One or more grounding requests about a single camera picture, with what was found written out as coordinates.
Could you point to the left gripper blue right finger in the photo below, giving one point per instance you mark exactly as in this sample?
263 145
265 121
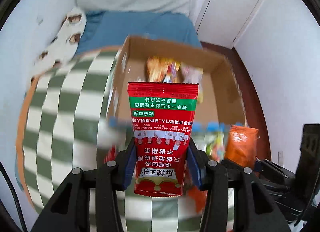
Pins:
254 208

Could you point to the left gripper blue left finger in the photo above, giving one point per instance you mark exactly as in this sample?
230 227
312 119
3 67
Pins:
68 208

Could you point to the red green spicy strip packet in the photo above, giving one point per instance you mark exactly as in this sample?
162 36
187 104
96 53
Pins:
162 118

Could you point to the clear yellow pastry packet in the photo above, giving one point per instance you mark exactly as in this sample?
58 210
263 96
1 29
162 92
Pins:
193 75

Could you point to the yellow instant noodle packet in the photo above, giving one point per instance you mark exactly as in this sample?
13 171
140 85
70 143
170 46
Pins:
161 69

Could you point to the tall orange snack packet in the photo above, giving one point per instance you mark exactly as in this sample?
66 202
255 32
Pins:
242 146

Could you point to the small red white packet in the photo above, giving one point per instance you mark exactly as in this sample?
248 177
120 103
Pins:
111 154

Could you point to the colourful candy bag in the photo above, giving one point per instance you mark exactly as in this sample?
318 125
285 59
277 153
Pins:
215 148

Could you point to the green white checkered mat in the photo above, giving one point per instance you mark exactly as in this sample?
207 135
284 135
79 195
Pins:
63 125

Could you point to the open cardboard milk box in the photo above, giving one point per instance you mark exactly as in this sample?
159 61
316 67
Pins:
222 101

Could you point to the white bear print pillow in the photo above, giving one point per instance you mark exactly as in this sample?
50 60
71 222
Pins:
64 45

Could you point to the blue bed sheet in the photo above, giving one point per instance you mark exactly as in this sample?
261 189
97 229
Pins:
110 28

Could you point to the white door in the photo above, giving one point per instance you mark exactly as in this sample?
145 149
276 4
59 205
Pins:
223 20

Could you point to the white wall power strip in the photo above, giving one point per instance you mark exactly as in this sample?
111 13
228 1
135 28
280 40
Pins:
280 158

